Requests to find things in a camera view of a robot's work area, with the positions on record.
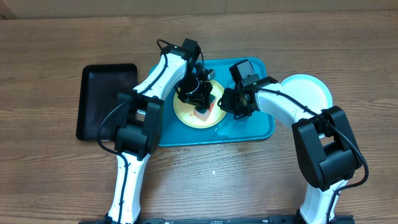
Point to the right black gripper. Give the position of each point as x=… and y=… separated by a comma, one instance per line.
x=231, y=106

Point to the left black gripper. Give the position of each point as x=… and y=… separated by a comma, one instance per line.
x=201, y=100

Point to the yellow-green plate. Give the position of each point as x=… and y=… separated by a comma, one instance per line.
x=185, y=112

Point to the green and pink sponge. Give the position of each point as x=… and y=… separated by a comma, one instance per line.
x=203, y=114

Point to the light blue plate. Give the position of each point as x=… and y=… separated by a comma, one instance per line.
x=309, y=91

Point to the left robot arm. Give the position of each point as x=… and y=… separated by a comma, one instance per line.
x=137, y=121

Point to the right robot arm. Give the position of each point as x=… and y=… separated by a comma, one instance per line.
x=327, y=152

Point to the black plastic tray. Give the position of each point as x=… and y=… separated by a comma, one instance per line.
x=100, y=86

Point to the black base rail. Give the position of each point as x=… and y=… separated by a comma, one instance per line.
x=273, y=219

